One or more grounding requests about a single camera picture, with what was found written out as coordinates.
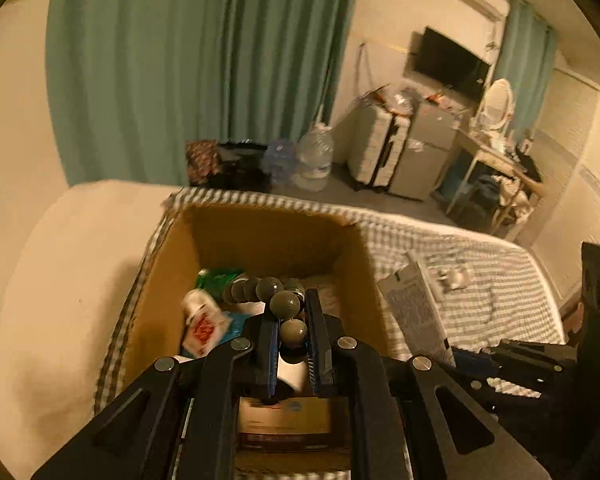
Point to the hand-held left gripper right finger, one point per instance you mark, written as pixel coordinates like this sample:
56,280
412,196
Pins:
318,350

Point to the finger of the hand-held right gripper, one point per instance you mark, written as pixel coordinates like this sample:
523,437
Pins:
530,355
500,377

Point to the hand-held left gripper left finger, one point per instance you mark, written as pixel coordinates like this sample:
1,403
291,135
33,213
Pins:
266,360

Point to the white printed box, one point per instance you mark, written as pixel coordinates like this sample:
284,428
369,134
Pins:
415,310

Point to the cardboard box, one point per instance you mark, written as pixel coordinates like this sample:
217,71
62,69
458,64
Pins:
260,240

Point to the blue packet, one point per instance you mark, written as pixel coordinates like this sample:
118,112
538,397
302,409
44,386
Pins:
242,325

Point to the brown labelled box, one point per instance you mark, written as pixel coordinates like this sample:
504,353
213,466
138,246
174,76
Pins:
280,420

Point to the red and white packet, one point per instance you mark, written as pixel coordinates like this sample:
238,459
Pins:
202,327

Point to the green packet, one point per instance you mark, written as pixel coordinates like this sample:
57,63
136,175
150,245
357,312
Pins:
215,280

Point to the white charger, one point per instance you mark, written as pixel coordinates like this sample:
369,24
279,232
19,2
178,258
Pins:
450,277

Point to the white wardrobe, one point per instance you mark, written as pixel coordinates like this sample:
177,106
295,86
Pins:
580,160

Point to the wooden desk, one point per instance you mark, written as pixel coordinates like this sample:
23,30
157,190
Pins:
505,157

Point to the clear water jug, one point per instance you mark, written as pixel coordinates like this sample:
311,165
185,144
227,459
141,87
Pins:
316,160

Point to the blue plastic bag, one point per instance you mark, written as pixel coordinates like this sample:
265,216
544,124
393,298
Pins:
280,160

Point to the black bag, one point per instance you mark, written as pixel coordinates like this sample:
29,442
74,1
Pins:
240,165

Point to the white suitcase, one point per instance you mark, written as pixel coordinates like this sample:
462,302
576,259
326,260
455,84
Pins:
375,150

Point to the patterned bag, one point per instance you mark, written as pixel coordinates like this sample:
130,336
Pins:
201,160

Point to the grey mini fridge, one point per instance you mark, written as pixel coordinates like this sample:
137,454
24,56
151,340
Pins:
427,155

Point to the cream pillow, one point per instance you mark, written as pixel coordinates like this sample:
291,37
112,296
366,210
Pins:
55,285

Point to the white oval mirror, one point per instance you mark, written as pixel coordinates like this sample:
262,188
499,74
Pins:
495,105

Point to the narrow green curtain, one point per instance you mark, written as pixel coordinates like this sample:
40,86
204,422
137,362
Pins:
522,55

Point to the black wall television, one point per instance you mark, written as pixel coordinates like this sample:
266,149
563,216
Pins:
450,65

